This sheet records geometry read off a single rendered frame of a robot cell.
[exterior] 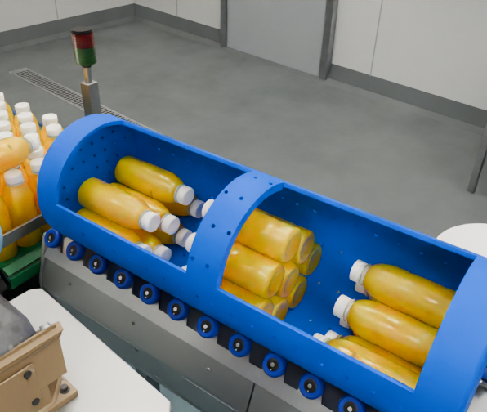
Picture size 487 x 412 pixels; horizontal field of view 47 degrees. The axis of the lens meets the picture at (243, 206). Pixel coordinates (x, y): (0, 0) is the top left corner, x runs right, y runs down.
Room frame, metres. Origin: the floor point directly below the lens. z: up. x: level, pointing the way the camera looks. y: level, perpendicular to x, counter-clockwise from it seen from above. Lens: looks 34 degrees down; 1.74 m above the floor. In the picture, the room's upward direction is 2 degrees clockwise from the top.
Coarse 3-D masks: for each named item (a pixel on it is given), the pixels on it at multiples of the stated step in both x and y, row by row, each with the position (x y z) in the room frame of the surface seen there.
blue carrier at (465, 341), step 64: (128, 128) 1.14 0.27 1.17; (64, 192) 0.99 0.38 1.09; (256, 192) 0.79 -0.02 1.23; (128, 256) 0.79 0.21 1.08; (192, 256) 0.72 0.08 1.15; (384, 256) 0.80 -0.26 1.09; (448, 256) 0.73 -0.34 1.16; (256, 320) 0.63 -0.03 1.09; (320, 320) 0.76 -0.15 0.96; (448, 320) 0.53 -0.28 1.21; (384, 384) 0.51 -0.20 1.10; (448, 384) 0.47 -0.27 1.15
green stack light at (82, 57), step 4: (76, 48) 1.57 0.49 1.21; (88, 48) 1.57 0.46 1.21; (92, 48) 1.58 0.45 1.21; (76, 52) 1.56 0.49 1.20; (80, 52) 1.56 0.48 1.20; (84, 52) 1.56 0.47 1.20; (88, 52) 1.57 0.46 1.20; (92, 52) 1.58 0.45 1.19; (76, 56) 1.57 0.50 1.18; (80, 56) 1.56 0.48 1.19; (84, 56) 1.56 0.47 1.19; (88, 56) 1.57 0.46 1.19; (92, 56) 1.58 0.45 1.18; (76, 60) 1.57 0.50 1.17; (80, 60) 1.56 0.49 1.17; (84, 60) 1.56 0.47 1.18; (88, 60) 1.57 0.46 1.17; (92, 60) 1.57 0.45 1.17; (96, 60) 1.60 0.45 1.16; (76, 64) 1.57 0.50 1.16; (80, 64) 1.56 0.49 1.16; (84, 64) 1.56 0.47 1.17; (88, 64) 1.56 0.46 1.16; (92, 64) 1.57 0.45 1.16
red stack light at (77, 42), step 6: (72, 36) 1.57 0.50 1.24; (78, 36) 1.56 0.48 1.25; (84, 36) 1.56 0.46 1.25; (90, 36) 1.58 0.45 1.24; (72, 42) 1.58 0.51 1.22; (78, 42) 1.56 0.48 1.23; (84, 42) 1.56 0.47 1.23; (90, 42) 1.57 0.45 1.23; (78, 48) 1.56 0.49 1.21; (84, 48) 1.56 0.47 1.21
